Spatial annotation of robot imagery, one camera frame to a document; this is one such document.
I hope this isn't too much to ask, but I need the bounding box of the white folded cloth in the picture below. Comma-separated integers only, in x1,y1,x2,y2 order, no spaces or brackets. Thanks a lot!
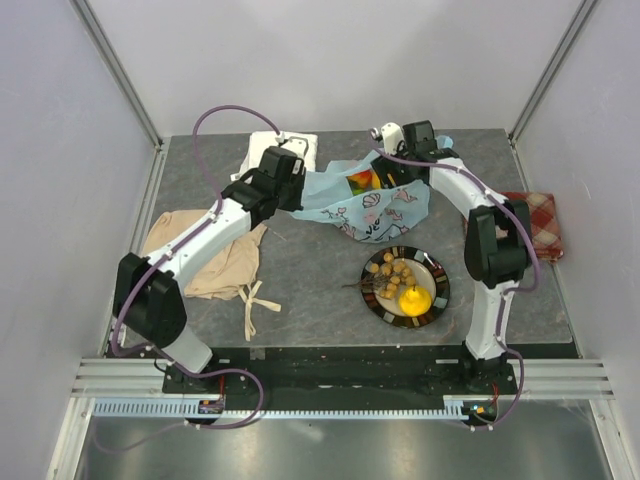
229,130,320,182

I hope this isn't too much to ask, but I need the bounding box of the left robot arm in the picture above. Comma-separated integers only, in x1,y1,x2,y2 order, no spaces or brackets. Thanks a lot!
111,138,306,393

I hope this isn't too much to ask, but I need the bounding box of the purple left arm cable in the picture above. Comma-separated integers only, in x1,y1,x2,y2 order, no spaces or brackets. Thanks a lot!
110,104,286,357

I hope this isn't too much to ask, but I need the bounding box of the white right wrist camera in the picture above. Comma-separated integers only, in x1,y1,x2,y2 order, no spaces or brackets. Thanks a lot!
370,122,405,155

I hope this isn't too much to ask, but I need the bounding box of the white slotted cable duct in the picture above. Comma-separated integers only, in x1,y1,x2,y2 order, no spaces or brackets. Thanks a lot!
92,394,499,419

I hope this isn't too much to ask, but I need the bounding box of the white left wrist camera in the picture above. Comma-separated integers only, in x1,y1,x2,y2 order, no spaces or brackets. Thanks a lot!
277,132,309,174

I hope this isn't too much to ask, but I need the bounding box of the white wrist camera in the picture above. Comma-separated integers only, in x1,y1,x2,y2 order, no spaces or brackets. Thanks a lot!
370,122,405,155
277,132,309,174

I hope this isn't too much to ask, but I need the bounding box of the red plaid cloth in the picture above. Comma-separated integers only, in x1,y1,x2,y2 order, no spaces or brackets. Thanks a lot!
462,191,566,264

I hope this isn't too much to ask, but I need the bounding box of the light blue plastic bag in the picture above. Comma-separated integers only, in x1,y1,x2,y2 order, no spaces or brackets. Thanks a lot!
291,151,431,243

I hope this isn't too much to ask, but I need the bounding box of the beige crumpled cloth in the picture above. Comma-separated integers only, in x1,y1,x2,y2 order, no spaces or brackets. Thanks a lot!
142,210,281,341

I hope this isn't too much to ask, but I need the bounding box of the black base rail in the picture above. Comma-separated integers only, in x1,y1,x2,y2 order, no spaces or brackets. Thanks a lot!
164,346,518,396

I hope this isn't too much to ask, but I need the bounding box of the yellow fake berry bunch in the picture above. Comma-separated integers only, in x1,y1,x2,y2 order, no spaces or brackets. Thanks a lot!
344,252,418,300

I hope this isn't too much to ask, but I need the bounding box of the aluminium frame rail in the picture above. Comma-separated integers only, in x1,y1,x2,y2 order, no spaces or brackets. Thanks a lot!
71,358,613,400

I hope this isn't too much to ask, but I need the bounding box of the dark rimmed beige plate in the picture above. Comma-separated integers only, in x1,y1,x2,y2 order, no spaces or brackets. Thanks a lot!
355,246,450,329

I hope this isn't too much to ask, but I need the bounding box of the yellow fake pear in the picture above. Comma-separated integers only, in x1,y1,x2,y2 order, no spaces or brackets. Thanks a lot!
397,285,433,317

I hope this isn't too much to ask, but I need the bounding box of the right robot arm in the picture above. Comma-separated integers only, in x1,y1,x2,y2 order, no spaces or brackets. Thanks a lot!
369,121,540,394

